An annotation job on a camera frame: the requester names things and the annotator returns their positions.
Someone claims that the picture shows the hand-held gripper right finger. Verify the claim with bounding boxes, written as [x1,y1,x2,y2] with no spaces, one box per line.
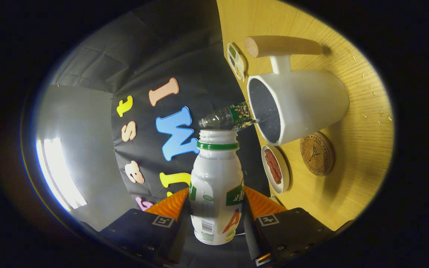
[244,186,337,267]

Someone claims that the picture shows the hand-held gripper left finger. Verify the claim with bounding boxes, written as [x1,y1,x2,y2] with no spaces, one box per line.
[99,187,190,265]

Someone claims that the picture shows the round cork coaster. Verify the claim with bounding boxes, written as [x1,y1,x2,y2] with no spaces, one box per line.
[300,131,336,176]

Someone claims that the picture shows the white juice bottle green label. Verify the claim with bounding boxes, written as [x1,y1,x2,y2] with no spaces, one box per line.
[189,129,245,245]

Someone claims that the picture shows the white cup with wooden handle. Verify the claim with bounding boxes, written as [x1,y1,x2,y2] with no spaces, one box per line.
[244,35,350,146]

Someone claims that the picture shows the clear plastic water bottle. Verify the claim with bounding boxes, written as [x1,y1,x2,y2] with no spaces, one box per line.
[198,101,258,131]

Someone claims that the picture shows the round grey plate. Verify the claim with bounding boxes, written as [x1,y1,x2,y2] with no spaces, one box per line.
[261,145,290,195]

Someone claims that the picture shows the red meat slices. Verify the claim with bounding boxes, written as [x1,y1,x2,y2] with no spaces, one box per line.
[265,149,283,185]

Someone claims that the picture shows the wooden table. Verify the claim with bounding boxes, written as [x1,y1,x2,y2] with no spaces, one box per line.
[216,0,395,231]

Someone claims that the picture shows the ceiling light panel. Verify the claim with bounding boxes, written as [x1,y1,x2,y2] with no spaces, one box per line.
[36,138,88,213]

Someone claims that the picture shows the white divided dish with beans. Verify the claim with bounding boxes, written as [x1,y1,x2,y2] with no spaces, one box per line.
[226,42,246,81]

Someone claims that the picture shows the black backdrop cloth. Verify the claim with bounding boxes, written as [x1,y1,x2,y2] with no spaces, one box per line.
[51,0,274,268]

